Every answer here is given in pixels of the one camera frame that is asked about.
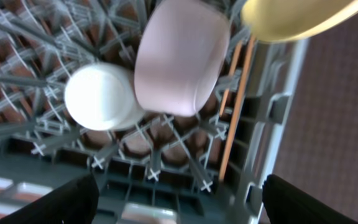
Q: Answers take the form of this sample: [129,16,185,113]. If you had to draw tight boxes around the yellow round plate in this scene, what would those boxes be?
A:
[241,0,358,43]

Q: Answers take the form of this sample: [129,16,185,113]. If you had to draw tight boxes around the plain wooden chopstick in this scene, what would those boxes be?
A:
[219,35,255,182]

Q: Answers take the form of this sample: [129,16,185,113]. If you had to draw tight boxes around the patterned wooden chopstick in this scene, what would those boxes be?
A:
[219,40,243,116]

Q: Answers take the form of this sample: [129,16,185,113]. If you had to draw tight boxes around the white pinkish bowl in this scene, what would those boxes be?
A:
[134,0,230,117]

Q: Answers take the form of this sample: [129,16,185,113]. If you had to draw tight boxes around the dark brown serving tray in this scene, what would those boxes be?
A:
[273,14,358,222]

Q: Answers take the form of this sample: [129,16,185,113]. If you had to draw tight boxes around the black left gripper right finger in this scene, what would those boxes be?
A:
[262,174,358,224]

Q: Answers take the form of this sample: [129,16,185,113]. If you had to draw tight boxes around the grey plastic dishwasher rack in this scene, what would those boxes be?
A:
[0,1,309,223]

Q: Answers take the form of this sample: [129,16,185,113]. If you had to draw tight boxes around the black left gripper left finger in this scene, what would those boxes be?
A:
[0,174,99,224]

